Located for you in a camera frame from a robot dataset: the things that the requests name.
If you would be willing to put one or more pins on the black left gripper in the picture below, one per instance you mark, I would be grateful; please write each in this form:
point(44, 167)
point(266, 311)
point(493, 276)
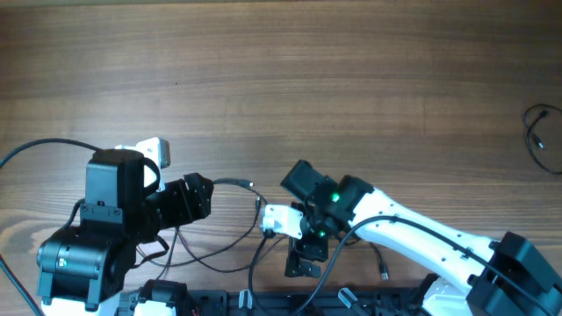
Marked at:
point(183, 202)

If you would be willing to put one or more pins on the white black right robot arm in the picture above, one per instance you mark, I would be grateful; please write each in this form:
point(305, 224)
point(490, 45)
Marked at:
point(475, 275)

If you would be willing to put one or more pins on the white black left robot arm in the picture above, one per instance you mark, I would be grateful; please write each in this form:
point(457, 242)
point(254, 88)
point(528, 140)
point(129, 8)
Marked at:
point(83, 267)

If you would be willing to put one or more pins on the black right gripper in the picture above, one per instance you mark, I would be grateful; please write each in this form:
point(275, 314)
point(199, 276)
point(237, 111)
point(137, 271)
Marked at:
point(310, 247)

